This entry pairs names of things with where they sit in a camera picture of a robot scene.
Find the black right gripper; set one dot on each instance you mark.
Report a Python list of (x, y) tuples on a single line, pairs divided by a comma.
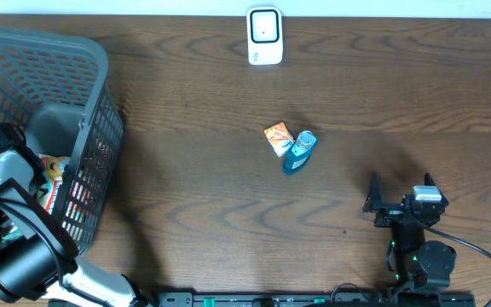
[(390, 212)]

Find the yellow red snack bag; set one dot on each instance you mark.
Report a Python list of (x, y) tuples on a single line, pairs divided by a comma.
[(54, 168)]

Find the blue mouthwash bottle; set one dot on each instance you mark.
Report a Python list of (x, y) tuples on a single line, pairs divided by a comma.
[(299, 154)]

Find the orange white small box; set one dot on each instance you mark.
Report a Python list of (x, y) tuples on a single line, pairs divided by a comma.
[(280, 138)]

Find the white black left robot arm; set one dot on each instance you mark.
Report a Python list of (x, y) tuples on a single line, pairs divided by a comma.
[(38, 258)]

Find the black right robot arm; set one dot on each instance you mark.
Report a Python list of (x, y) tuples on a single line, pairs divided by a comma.
[(419, 264)]

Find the white barcode scanner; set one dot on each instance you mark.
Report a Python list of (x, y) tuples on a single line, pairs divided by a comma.
[(264, 36)]

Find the grey plastic shopping basket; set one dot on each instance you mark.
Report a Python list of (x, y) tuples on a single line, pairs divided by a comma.
[(54, 88)]

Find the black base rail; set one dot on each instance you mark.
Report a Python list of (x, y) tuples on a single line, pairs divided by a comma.
[(351, 298)]

